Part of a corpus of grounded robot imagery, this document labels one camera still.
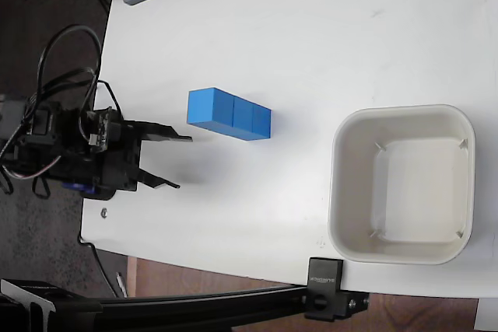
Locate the black six-joint robot arm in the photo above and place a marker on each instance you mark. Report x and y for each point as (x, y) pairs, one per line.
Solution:
(43, 141)

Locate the black stand boom bar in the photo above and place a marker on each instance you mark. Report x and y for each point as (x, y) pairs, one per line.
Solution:
(202, 306)

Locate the small camera circuit board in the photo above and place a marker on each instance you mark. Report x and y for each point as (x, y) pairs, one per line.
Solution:
(100, 130)

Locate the black table clamp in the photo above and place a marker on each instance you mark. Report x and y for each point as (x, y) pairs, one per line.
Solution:
(325, 289)

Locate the white square plastic bin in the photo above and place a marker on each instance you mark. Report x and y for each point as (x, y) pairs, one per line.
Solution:
(350, 192)

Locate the small metal nut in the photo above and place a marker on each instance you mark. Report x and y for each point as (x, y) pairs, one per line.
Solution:
(104, 213)

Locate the black stand bracket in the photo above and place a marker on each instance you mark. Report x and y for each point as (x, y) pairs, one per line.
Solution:
(27, 305)

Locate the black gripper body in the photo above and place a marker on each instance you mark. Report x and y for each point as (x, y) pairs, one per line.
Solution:
(116, 168)

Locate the blue base servo part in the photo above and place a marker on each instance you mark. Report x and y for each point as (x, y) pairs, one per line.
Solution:
(81, 188)

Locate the blue cube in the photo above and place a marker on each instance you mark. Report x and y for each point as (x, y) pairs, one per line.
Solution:
(243, 116)
(261, 122)
(201, 106)

